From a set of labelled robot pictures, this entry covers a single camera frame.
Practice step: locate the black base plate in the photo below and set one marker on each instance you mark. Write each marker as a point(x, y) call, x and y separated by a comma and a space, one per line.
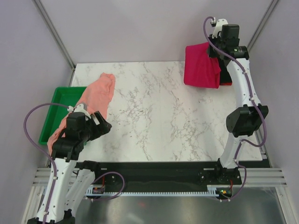
point(166, 176)

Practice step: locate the left aluminium frame post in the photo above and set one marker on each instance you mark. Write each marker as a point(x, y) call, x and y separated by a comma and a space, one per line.
point(53, 31)

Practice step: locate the green plastic tray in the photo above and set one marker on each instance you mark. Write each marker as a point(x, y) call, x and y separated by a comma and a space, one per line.
point(68, 96)

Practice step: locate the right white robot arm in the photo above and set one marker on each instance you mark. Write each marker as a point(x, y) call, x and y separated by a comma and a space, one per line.
point(246, 124)

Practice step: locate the folded black t shirt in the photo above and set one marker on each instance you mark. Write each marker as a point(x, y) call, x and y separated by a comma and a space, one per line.
point(224, 74)

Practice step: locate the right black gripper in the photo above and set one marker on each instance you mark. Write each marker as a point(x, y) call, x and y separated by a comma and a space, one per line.
point(215, 37)

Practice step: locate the front aluminium rail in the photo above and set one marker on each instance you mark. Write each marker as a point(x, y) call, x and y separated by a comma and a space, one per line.
point(256, 177)

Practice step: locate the aluminium frame post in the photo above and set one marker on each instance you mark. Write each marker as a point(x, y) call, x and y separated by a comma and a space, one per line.
point(53, 31)
point(263, 22)

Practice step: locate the magenta polo shirt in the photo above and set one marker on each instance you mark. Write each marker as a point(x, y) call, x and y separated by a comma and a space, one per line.
point(201, 70)

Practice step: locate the white slotted cable duct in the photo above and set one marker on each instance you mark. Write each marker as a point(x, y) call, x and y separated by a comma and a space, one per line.
point(210, 192)

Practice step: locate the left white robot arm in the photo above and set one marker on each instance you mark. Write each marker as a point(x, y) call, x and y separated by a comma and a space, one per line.
point(60, 203)

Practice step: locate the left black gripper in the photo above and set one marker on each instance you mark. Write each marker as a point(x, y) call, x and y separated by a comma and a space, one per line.
point(103, 126)

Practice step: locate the right aluminium frame post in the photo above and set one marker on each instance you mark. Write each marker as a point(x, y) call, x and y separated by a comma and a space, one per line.
point(263, 22)

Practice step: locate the folded red t shirt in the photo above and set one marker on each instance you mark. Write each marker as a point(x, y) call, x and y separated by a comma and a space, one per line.
point(226, 84)

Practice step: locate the salmon pink t shirt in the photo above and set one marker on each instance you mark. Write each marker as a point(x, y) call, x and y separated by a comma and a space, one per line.
point(99, 94)

